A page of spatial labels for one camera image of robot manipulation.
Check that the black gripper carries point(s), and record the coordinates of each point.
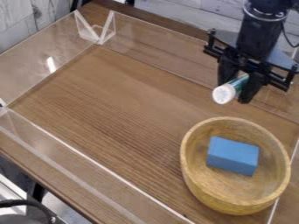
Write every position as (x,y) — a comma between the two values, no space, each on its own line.
(275,70)

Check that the green Expo marker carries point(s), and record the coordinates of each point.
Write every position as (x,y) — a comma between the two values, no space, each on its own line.
(225,92)

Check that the brown wooden bowl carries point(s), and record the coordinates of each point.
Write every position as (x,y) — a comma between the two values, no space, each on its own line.
(224,191)

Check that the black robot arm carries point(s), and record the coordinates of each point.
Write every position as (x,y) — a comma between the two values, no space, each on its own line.
(263,26)

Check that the blue rectangular block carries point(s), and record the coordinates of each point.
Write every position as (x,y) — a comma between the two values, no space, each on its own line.
(232,156)

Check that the clear acrylic table enclosure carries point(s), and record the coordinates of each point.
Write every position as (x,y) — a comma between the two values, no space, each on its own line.
(101,92)

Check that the black metal bracket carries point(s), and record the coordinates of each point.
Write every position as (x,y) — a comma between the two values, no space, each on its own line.
(43,215)

